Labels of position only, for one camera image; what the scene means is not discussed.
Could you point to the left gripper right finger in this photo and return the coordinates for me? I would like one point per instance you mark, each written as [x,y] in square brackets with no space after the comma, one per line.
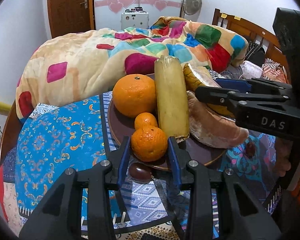
[189,174]

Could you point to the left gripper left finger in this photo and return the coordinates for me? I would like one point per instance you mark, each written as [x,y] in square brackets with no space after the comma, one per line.
[107,175]

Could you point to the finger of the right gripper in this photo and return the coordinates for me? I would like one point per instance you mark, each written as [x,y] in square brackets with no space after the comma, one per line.
[223,96]
[257,86]

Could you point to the large pomelo segment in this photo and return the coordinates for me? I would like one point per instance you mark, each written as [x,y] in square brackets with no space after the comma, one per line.
[212,129]

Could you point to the small tangerine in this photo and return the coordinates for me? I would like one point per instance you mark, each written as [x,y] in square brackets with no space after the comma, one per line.
[145,119]
[149,143]

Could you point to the dark red jujube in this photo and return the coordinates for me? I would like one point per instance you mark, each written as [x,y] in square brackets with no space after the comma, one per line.
[140,172]
[250,149]

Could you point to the wooden headboard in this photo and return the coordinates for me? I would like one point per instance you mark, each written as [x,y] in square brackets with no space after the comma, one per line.
[263,58]

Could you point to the round dark brown plate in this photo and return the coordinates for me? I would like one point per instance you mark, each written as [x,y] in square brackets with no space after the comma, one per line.
[121,126]

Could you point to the blue patterned cloth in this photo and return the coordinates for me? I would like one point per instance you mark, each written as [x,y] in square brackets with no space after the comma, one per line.
[75,136]

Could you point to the large orange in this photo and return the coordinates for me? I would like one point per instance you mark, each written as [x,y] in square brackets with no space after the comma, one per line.
[134,94]

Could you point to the white standing fan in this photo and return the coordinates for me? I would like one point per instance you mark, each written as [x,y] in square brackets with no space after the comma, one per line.
[191,7]

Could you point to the white box appliance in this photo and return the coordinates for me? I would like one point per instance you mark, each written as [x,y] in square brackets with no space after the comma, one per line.
[135,18]

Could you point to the colourful patchwork blanket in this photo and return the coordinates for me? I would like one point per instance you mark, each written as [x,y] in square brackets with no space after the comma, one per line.
[76,66]

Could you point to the brown wooden door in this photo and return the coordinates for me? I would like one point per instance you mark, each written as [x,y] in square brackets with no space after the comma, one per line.
[70,16]

